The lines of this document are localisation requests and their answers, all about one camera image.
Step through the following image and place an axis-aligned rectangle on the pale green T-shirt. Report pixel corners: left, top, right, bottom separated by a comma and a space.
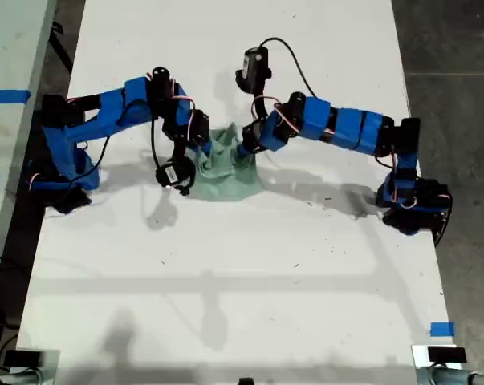
185, 122, 262, 202

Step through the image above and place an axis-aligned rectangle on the black table leg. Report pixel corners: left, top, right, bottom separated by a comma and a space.
48, 22, 75, 75

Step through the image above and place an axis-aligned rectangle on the long blue tape strip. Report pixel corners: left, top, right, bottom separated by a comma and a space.
0, 90, 32, 106

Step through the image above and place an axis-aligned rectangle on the pale side table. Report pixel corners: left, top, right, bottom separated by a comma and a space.
0, 0, 59, 310

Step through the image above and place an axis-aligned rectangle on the square blue tape piece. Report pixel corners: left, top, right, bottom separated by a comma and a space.
429, 322, 456, 338

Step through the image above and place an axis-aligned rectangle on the silver metal plate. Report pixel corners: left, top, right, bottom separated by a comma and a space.
14, 348, 61, 385

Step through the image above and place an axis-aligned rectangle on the white metal plate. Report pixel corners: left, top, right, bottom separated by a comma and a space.
411, 343, 464, 371

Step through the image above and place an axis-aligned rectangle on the small black box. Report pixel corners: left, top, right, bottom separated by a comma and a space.
427, 346, 467, 362
2, 349, 45, 368

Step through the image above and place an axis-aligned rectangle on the grey metal pipe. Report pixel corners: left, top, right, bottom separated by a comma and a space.
0, 367, 46, 385
417, 365, 484, 385

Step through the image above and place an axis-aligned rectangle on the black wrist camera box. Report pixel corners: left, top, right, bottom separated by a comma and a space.
235, 47, 273, 94
155, 157, 197, 197

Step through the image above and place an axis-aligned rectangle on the black arm base cable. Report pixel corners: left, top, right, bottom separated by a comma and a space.
433, 192, 454, 248

